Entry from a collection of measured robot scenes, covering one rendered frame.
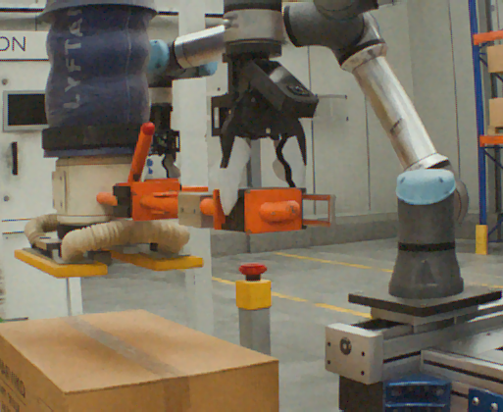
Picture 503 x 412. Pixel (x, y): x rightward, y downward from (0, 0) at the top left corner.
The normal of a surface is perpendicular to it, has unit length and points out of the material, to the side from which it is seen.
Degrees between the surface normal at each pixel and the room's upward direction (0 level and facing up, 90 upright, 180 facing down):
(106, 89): 75
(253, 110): 90
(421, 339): 90
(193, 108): 90
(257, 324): 90
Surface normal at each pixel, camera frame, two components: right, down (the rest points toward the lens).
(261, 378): 0.53, 0.03
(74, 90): -0.10, -0.17
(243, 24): -0.32, 0.06
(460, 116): -0.87, 0.05
